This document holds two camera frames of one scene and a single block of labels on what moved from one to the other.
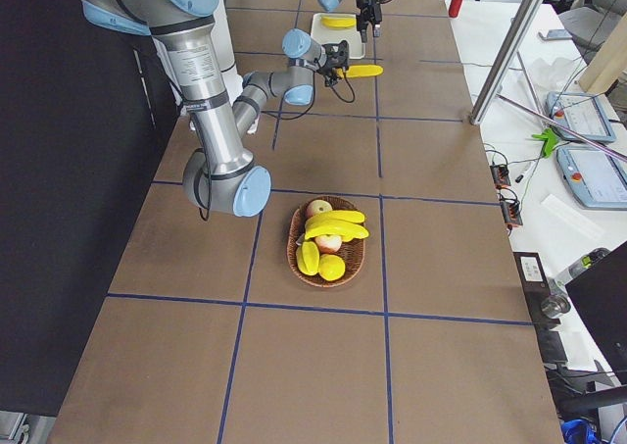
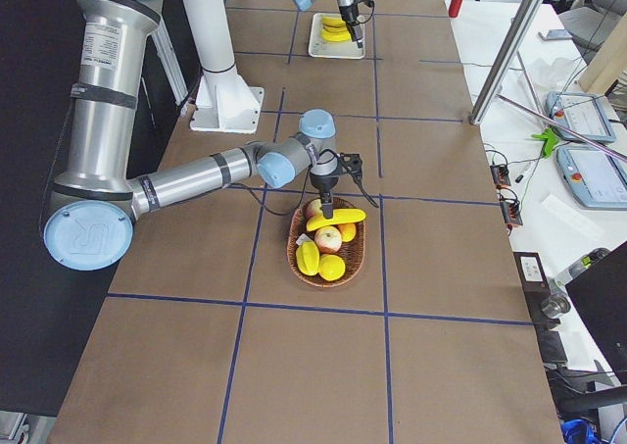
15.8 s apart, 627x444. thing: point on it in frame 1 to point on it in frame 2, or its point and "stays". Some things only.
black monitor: [602, 296] stays
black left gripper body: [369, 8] to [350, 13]
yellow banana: [358, 71] to [334, 29]
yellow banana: [336, 222] to [336, 36]
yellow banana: [346, 232] to [339, 216]
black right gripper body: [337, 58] to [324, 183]
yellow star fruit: [308, 258] stays
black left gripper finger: [376, 25] to [359, 34]
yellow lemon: [331, 268] stays
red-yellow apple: [316, 207] stays
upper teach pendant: [580, 112] stays
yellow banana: [338, 22] stays
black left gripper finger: [362, 28] to [352, 31]
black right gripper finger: [329, 80] to [327, 207]
